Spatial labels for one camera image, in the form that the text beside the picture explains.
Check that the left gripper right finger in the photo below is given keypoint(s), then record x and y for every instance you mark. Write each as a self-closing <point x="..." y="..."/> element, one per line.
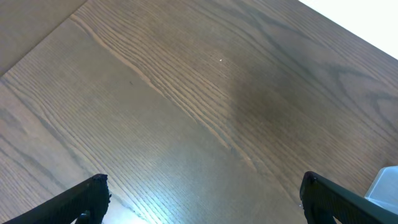
<point x="324" y="201"/>

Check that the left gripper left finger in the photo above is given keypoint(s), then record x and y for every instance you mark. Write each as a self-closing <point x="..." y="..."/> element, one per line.
<point x="87" y="202"/>

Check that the clear plastic storage bin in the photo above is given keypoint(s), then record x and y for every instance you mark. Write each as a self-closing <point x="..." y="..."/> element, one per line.
<point x="384" y="189"/>

